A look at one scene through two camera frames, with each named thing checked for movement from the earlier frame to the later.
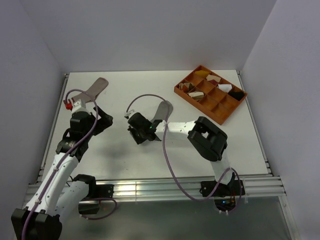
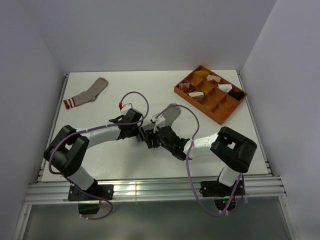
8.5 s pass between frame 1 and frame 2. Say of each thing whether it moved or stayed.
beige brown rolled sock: stayed
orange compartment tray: stayed
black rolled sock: stayed
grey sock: moved
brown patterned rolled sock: stayed
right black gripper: moved
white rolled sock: stayed
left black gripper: moved
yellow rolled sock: stayed
